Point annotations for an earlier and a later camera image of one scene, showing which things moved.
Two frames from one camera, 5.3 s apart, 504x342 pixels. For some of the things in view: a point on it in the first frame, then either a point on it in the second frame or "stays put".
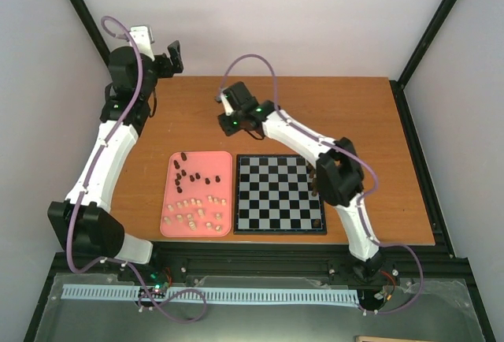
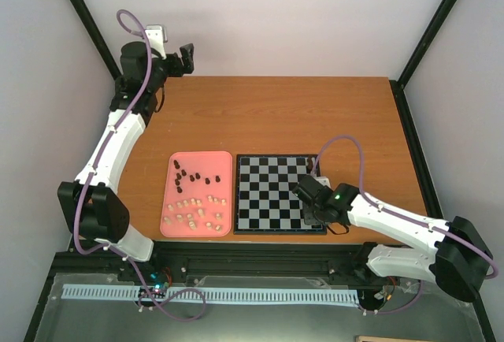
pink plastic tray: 198,196 stays put
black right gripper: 226,128 -> 309,217
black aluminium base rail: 168,262 stays put
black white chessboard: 273,195 stays put
